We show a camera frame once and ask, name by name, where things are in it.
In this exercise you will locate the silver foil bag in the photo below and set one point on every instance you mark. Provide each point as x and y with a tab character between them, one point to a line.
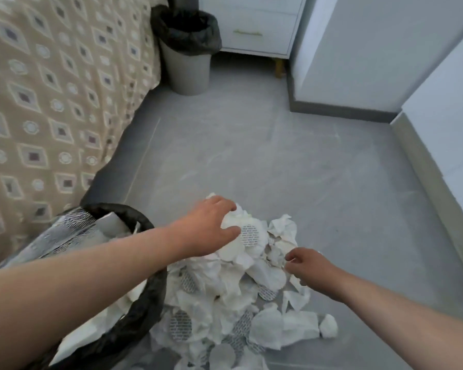
61	235

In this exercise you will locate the tissues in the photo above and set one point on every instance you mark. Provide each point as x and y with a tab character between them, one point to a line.
115	308

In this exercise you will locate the grey bed base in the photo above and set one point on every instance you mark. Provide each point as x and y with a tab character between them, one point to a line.
119	161

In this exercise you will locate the person's left forearm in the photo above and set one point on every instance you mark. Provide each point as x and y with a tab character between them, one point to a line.
61	289

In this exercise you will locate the white nightstand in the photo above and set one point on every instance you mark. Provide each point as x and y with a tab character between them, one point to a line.
254	15

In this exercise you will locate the person's right forearm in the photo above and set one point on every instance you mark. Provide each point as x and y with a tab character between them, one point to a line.
409	331

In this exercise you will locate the person's right hand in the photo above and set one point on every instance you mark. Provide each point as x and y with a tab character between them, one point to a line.
316	271

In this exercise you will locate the pile of white tissue scraps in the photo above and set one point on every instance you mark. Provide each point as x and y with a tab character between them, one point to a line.
223	285

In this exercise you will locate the wooden table leg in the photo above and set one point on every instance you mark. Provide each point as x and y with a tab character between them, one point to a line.
279	69

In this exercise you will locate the white wardrobe beige plinth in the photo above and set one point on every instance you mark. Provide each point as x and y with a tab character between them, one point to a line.
447	130

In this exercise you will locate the white trash bin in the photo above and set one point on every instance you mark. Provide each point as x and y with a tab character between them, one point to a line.
187	77

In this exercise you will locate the dark grey skirting board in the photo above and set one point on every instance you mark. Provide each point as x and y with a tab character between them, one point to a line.
339	111

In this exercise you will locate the beige patterned bedspread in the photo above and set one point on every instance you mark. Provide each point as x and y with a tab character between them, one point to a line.
42	92

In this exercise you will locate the person's left hand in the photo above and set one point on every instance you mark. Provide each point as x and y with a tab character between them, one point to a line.
200	231

